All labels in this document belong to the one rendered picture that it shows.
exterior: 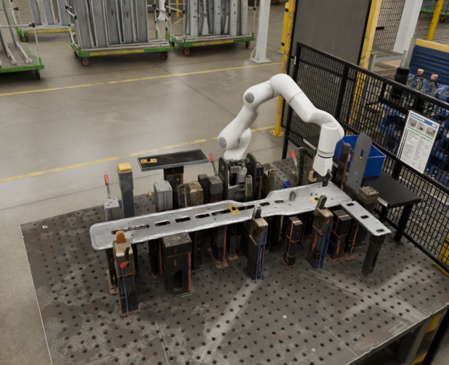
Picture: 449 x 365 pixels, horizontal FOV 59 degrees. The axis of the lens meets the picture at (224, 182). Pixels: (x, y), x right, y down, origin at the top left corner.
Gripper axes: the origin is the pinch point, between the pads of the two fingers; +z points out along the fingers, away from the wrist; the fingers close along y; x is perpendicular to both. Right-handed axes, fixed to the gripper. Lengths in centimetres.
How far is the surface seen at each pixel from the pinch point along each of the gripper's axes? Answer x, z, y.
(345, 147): 28.8, -6.5, -19.3
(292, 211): -17.9, 12.4, 5.3
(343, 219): 5.9, 14.4, 17.4
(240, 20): 286, 50, -770
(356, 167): 26.7, -1.2, -4.5
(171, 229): -81, 13, 1
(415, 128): 54, -24, 2
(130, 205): -94, 20, -36
